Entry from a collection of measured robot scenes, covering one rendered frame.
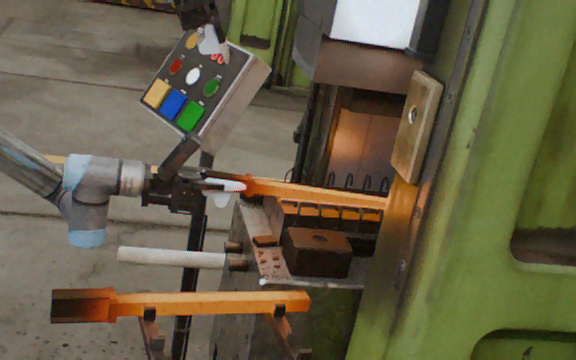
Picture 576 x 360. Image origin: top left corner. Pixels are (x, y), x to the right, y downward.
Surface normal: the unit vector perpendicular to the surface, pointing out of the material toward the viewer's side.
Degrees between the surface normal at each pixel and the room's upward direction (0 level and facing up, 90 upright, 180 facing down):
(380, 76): 90
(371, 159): 90
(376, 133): 90
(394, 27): 90
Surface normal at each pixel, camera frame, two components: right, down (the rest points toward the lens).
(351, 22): 0.18, 0.40
